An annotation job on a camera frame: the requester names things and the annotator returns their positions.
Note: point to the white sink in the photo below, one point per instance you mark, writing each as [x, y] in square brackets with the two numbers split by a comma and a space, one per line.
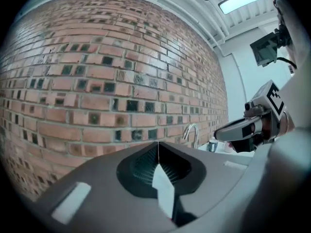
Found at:
[233, 154]

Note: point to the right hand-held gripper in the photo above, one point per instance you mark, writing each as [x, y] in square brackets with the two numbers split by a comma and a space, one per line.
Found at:
[267, 110]

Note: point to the person's right forearm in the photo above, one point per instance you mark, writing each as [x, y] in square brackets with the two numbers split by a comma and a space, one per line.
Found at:
[288, 122]

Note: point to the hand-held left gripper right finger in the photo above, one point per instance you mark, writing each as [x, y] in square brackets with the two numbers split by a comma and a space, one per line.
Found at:
[213, 178]

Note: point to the chrome faucet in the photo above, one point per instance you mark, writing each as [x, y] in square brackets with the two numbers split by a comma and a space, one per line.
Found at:
[194, 132]

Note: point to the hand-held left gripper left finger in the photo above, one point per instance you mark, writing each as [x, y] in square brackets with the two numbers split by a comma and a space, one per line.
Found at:
[102, 193]

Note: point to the pale pink cup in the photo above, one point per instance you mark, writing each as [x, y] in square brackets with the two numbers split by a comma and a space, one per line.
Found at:
[228, 147]

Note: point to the black display device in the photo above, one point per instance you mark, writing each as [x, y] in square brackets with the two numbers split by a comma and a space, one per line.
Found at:
[264, 50]

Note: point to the person's beige shirt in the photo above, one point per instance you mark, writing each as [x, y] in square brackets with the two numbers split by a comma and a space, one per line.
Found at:
[300, 93]

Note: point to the black device mount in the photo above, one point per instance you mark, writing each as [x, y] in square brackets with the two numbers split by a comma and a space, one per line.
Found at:
[283, 38]

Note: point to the rectangular ceiling light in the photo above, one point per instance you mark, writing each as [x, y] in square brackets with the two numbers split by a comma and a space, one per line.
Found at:
[245, 1]

